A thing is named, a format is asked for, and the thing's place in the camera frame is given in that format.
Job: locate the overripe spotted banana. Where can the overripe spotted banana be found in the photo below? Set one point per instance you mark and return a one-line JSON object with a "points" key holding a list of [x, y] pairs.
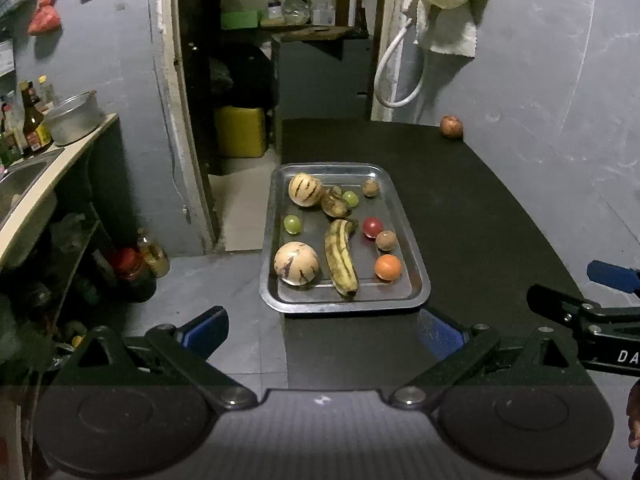
{"points": [[334, 205], [340, 260]]}

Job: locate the pale spotted pepino melon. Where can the pale spotted pepino melon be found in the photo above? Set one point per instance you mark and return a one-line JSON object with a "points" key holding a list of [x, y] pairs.
{"points": [[296, 263]]}

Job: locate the wooden board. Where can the wooden board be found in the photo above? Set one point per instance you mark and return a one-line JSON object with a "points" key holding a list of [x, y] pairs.
{"points": [[315, 34]]}

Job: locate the cardboard sheet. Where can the cardboard sheet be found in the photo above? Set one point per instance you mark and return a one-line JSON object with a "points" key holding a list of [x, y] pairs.
{"points": [[245, 215]]}

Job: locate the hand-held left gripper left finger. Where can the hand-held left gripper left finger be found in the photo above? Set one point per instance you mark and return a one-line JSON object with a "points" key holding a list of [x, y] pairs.
{"points": [[207, 332]]}

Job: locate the metal pot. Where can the metal pot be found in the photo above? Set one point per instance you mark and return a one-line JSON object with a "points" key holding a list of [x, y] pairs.
{"points": [[75, 120]]}

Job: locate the metal tray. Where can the metal tray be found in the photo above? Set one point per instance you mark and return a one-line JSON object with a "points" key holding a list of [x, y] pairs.
{"points": [[312, 227]]}

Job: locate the green grape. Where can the green grape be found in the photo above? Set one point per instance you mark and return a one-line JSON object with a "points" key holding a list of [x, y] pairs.
{"points": [[350, 199], [293, 224]]}

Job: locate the clear glass bottle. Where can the clear glass bottle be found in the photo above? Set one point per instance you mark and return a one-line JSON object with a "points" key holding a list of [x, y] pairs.
{"points": [[46, 92]]}

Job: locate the striped pepino melon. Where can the striped pepino melon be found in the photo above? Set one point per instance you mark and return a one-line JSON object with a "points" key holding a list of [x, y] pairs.
{"points": [[305, 190]]}

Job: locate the small white box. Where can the small white box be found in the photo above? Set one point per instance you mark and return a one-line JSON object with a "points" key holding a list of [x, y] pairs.
{"points": [[323, 12]]}

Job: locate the grey cabinet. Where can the grey cabinet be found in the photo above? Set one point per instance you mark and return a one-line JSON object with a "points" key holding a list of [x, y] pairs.
{"points": [[320, 80]]}

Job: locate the clear plastic bag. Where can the clear plastic bag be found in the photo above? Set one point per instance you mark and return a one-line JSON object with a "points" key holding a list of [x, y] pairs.
{"points": [[297, 7]]}

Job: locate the small brown fruit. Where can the small brown fruit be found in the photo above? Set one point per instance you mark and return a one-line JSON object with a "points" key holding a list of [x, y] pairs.
{"points": [[370, 188], [386, 240]]}

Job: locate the red tomato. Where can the red tomato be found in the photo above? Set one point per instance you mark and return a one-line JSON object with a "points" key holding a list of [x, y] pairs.
{"points": [[372, 227]]}

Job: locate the green box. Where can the green box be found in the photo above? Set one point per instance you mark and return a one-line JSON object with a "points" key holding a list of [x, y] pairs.
{"points": [[240, 20]]}

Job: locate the yellow jerrycan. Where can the yellow jerrycan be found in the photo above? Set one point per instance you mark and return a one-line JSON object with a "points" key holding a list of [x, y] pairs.
{"points": [[240, 132]]}

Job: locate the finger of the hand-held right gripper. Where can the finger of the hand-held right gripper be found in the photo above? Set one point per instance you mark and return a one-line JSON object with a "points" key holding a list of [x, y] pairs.
{"points": [[615, 276], [555, 300]]}

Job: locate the red pomegranate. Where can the red pomegranate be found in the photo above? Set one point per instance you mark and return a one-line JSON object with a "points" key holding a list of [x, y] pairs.
{"points": [[451, 126]]}

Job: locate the kitchen counter with shelves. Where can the kitchen counter with shelves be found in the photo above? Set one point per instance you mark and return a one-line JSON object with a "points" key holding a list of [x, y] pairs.
{"points": [[52, 175]]}

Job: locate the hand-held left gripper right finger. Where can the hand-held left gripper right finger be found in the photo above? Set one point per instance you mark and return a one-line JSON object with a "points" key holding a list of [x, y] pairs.
{"points": [[437, 332]]}

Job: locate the small orange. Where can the small orange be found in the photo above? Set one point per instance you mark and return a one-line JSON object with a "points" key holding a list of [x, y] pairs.
{"points": [[388, 267]]}

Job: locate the person's right hand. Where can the person's right hand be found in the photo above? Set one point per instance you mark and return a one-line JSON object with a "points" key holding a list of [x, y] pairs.
{"points": [[635, 420]]}

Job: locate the brown sauce bottle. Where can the brown sauce bottle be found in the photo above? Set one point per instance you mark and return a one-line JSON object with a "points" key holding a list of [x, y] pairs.
{"points": [[35, 130]]}

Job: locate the yellow oil bottle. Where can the yellow oil bottle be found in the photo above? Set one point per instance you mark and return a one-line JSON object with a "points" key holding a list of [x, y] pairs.
{"points": [[155, 260]]}

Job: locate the red-lid jar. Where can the red-lid jar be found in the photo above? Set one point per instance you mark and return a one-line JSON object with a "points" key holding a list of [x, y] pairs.
{"points": [[125, 260]]}

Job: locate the metal sink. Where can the metal sink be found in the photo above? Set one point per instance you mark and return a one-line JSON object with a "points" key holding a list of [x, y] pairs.
{"points": [[20, 180]]}

